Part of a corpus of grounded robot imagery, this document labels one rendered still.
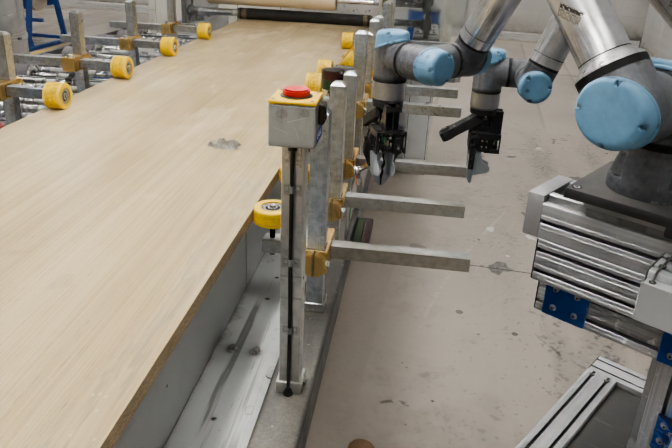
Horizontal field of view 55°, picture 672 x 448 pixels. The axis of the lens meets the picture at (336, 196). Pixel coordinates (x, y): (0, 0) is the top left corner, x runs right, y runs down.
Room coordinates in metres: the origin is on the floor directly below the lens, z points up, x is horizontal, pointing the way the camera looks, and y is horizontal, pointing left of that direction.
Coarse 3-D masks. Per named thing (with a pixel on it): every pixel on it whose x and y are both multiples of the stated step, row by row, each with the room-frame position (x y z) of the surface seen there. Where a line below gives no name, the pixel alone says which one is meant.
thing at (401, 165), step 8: (360, 160) 1.71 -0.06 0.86; (400, 160) 1.71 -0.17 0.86; (408, 160) 1.71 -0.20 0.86; (416, 160) 1.71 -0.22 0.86; (368, 168) 1.70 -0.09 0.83; (400, 168) 1.69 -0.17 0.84; (408, 168) 1.69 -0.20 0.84; (416, 168) 1.69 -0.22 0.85; (424, 168) 1.69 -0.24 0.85; (432, 168) 1.68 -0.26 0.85; (440, 168) 1.68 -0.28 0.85; (448, 168) 1.68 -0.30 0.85; (456, 168) 1.68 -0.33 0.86; (464, 168) 1.67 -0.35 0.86; (456, 176) 1.68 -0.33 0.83; (464, 176) 1.67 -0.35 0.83
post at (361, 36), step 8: (360, 32) 1.92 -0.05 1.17; (360, 40) 1.92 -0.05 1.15; (360, 48) 1.92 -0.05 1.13; (360, 56) 1.92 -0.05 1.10; (360, 64) 1.92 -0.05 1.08; (360, 72) 1.92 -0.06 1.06; (360, 80) 1.92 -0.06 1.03; (360, 88) 1.92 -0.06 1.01; (360, 96) 1.92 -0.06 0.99; (360, 120) 1.92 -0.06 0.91; (360, 128) 1.91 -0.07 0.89; (360, 136) 1.91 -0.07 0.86; (360, 144) 1.91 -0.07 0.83; (360, 152) 1.93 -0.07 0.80
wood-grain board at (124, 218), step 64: (192, 64) 2.68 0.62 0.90; (256, 64) 2.74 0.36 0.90; (64, 128) 1.73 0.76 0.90; (128, 128) 1.76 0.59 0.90; (192, 128) 1.78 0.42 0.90; (256, 128) 1.81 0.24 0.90; (0, 192) 1.26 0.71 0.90; (64, 192) 1.28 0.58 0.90; (128, 192) 1.29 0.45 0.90; (192, 192) 1.31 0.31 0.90; (256, 192) 1.33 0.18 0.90; (0, 256) 0.99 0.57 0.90; (64, 256) 1.00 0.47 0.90; (128, 256) 1.01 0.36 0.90; (192, 256) 1.02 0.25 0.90; (0, 320) 0.80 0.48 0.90; (64, 320) 0.80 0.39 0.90; (128, 320) 0.81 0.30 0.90; (0, 384) 0.66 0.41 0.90; (64, 384) 0.66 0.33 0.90; (128, 384) 0.67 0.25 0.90
